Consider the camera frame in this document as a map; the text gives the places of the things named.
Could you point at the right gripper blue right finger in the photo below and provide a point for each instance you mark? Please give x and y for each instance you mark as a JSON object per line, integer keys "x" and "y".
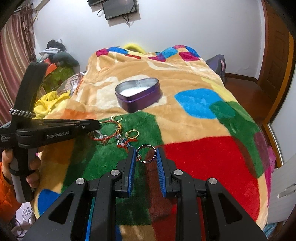
{"x": 168, "y": 185}

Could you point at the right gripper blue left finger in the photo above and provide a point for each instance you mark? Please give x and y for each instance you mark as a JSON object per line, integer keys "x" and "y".
{"x": 124, "y": 185}

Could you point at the orange sleeve forearm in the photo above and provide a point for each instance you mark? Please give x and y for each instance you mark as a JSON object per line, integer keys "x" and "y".
{"x": 8, "y": 202}

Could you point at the person's left hand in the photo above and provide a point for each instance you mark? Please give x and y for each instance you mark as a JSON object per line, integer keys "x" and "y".
{"x": 34, "y": 165}

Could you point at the red blue beaded charm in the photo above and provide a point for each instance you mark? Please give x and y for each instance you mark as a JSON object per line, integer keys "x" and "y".
{"x": 125, "y": 143}

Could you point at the yellow cartoon blanket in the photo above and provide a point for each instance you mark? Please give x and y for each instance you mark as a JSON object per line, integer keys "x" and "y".
{"x": 47, "y": 103}

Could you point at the colourful patchwork fleece blanket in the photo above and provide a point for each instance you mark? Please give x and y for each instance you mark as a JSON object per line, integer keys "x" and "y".
{"x": 197, "y": 121}

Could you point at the purple heart-shaped tin box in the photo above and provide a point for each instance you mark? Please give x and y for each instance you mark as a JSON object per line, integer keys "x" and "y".
{"x": 136, "y": 95}

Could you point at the striped crumpled cloth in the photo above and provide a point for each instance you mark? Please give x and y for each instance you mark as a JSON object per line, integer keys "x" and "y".
{"x": 70, "y": 84}

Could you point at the pile of clothes and boxes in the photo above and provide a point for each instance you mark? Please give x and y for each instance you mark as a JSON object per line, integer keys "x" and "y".
{"x": 62, "y": 65}

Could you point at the striped brown curtain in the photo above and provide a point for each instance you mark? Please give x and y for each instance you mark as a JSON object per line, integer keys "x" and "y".
{"x": 17, "y": 52}

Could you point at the grey backpack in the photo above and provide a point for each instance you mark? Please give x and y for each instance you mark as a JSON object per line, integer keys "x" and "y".
{"x": 218, "y": 65}

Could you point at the yellow headboard cushion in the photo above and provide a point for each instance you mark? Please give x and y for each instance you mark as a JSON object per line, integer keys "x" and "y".
{"x": 134, "y": 47}

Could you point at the brown wooden door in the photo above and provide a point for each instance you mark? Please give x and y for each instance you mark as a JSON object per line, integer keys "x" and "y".
{"x": 278, "y": 60}

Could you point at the small black wall monitor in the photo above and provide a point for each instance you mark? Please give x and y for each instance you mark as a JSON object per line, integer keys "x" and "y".
{"x": 116, "y": 8}

